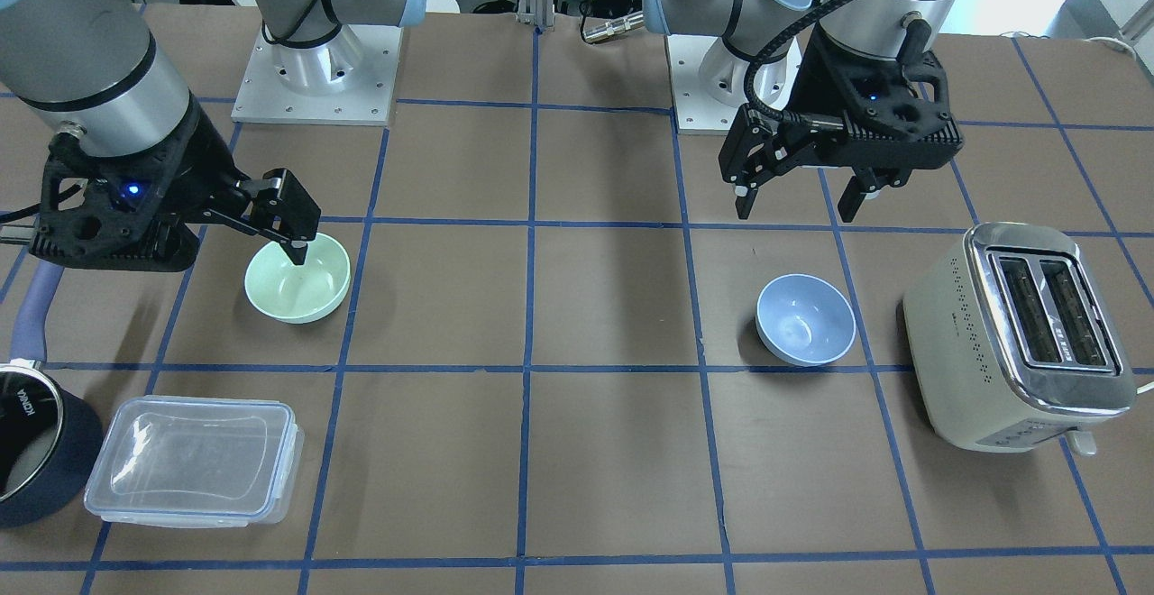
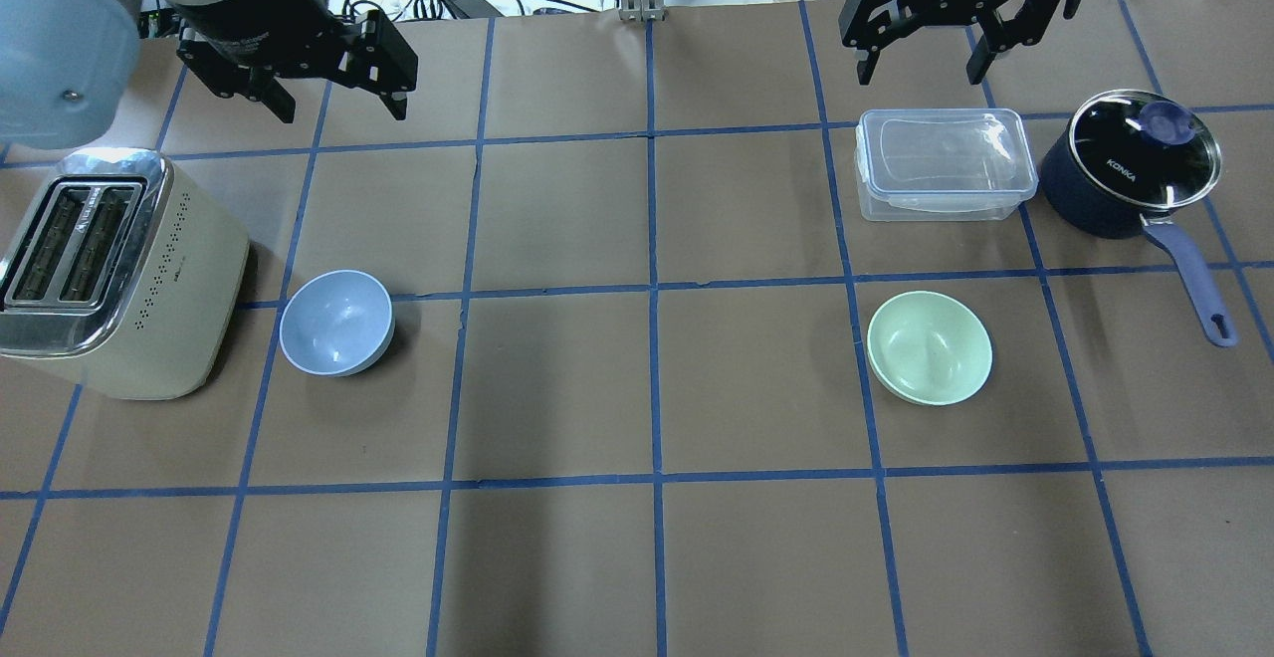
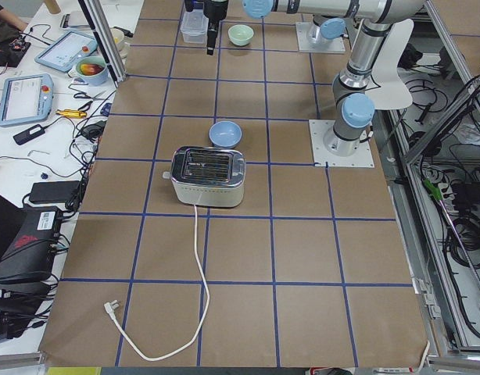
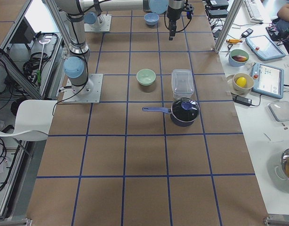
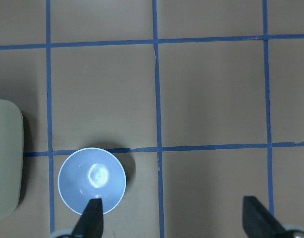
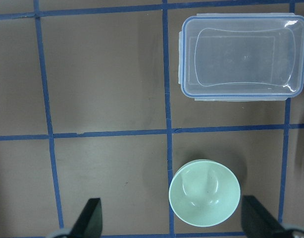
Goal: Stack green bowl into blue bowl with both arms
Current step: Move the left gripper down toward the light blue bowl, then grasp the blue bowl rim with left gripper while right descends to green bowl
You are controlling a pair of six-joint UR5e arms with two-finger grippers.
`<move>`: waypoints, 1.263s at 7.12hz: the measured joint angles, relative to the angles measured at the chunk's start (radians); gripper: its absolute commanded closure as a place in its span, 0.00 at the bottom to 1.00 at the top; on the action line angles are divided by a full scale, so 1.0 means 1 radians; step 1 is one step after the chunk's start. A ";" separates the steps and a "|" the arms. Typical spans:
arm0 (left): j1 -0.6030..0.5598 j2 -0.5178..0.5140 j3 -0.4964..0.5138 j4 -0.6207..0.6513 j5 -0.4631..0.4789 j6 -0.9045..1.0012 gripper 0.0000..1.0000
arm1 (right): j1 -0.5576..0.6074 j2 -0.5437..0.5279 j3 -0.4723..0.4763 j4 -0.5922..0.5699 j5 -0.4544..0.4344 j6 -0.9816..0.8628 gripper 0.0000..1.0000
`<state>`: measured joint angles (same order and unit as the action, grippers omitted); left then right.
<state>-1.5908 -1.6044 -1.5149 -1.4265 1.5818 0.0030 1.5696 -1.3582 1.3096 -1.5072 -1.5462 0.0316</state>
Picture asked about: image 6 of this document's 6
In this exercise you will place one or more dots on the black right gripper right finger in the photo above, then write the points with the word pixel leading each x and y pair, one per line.
pixel 257 222

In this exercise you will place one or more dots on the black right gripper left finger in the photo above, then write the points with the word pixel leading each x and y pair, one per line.
pixel 89 222

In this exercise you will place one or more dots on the green bowl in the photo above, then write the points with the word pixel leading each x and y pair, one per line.
pixel 204 193

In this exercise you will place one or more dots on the clear plastic lidded container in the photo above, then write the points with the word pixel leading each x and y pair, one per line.
pixel 241 57

